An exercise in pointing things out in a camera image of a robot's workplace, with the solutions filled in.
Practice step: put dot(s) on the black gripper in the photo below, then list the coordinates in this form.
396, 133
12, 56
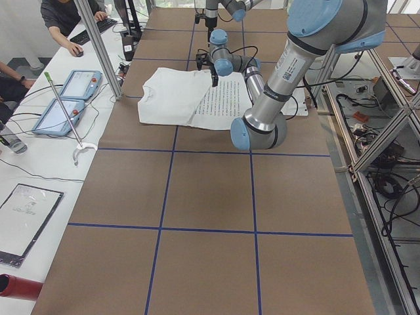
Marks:
210, 20
214, 79

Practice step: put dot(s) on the clear water bottle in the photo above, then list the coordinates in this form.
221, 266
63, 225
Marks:
10, 140

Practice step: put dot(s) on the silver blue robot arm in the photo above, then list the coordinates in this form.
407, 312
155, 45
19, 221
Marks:
236, 9
313, 27

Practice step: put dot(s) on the grabber stick with green handle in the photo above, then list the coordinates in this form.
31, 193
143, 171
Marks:
81, 145

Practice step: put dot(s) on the red cylinder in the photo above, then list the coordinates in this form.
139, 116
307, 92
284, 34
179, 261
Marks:
20, 288

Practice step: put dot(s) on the seated person in black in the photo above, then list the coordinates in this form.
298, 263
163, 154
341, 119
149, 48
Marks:
60, 18

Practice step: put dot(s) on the aluminium truss frame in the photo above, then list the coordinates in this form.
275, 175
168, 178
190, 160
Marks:
372, 103

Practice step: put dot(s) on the lower blue teach pendant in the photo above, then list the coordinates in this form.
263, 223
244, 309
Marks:
53, 121

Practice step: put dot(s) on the upper blue teach pendant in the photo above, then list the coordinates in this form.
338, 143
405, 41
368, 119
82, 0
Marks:
81, 84

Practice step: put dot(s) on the blue teach pendant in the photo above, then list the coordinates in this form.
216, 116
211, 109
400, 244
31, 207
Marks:
81, 84
53, 121

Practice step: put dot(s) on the aluminium frame post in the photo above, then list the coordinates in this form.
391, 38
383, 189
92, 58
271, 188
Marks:
87, 17

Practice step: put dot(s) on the black framed paper sheet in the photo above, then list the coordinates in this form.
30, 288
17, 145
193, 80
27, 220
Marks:
24, 214

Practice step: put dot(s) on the white long-sleeve printed shirt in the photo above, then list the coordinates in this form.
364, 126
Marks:
173, 97

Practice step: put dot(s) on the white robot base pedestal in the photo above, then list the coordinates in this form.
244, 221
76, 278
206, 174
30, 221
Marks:
296, 105

